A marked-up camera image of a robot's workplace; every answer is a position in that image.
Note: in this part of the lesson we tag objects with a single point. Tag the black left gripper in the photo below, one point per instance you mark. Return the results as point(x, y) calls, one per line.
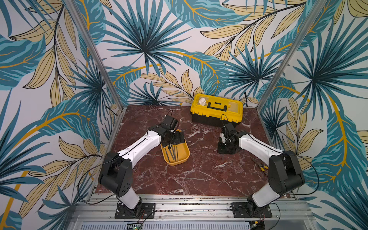
point(178, 139)

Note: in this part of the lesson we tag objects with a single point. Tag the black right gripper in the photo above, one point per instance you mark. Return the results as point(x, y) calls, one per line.
point(226, 146)

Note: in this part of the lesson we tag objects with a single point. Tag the black file tool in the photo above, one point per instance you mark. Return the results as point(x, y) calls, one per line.
point(175, 152)

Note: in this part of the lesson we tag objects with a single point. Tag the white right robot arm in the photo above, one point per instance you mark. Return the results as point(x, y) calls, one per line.
point(284, 170)

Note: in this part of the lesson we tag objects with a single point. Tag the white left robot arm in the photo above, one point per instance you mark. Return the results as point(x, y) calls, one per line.
point(116, 173)

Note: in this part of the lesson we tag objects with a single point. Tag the yellow plastic tray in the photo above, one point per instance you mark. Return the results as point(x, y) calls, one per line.
point(183, 153)

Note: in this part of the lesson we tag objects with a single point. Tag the yellow and black toolbox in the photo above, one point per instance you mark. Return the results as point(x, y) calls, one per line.
point(217, 112)

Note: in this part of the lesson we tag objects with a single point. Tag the white roll in toolbox lid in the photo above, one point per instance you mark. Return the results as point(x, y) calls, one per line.
point(202, 101)

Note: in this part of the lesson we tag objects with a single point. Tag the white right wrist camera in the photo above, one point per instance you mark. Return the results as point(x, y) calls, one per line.
point(223, 138)

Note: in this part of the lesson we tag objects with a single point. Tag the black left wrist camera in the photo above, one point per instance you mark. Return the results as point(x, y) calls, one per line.
point(169, 123)

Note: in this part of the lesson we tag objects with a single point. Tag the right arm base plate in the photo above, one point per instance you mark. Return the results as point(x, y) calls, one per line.
point(249, 210)

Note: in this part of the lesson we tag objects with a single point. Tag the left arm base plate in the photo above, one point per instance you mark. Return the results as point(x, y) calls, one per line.
point(142, 211)

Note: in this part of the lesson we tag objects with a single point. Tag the aluminium front rail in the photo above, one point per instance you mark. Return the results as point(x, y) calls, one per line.
point(172, 212)

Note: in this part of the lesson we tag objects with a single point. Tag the left aluminium corner post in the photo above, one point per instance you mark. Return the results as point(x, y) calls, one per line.
point(82, 26)

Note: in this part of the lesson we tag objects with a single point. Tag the aluminium corner post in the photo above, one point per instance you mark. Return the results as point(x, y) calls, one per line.
point(317, 7)
point(82, 26)

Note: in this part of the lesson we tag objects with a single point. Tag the right aluminium corner post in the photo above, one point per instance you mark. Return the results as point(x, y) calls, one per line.
point(317, 7)

